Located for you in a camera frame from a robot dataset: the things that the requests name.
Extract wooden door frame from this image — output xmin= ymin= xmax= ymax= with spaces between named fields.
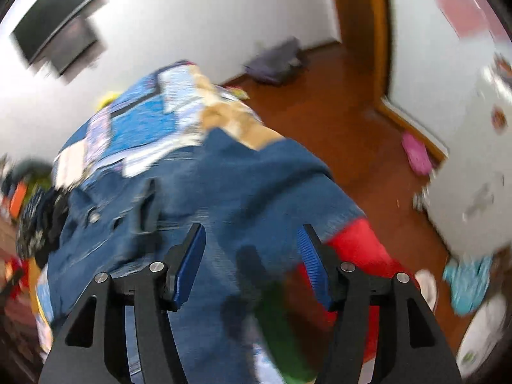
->
xmin=328 ymin=0 xmax=449 ymax=164

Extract grey bag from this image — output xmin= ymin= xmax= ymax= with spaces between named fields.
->
xmin=244 ymin=38 xmax=308 ymax=86

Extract pink slipper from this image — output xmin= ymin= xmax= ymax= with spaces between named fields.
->
xmin=401 ymin=131 xmax=435 ymax=176

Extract person's white shoe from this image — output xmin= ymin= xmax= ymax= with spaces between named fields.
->
xmin=414 ymin=270 xmax=438 ymax=310

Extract green cloth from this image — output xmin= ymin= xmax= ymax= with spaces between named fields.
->
xmin=256 ymin=280 xmax=316 ymax=382

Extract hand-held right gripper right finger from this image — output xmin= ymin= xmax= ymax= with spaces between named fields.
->
xmin=297 ymin=224 xmax=462 ymax=384

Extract person's red trouser leg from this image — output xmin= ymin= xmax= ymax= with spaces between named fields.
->
xmin=326 ymin=218 xmax=420 ymax=369

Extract pile of dark clothes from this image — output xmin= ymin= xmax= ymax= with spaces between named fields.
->
xmin=0 ymin=158 xmax=70 ymax=259

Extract small black wall monitor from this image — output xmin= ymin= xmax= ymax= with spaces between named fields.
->
xmin=36 ymin=16 xmax=107 ymax=84

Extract teal cloth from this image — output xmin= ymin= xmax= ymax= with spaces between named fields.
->
xmin=442 ymin=256 xmax=494 ymax=316

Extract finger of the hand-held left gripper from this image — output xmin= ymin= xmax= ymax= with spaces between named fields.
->
xmin=134 ymin=178 xmax=158 ymax=236

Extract white round container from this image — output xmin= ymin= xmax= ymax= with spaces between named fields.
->
xmin=456 ymin=296 xmax=508 ymax=377

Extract black wall television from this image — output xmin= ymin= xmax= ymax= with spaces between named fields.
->
xmin=10 ymin=0 xmax=110 ymax=68

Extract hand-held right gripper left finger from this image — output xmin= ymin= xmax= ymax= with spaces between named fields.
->
xmin=38 ymin=223 xmax=206 ymax=384

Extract patchwork blanket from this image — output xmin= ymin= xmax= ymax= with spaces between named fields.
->
xmin=34 ymin=62 xmax=286 ymax=353

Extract white door with stickers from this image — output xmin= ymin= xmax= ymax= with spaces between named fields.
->
xmin=390 ymin=0 xmax=512 ymax=257

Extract blue jeans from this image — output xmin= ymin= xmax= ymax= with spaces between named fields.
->
xmin=38 ymin=128 xmax=364 ymax=384

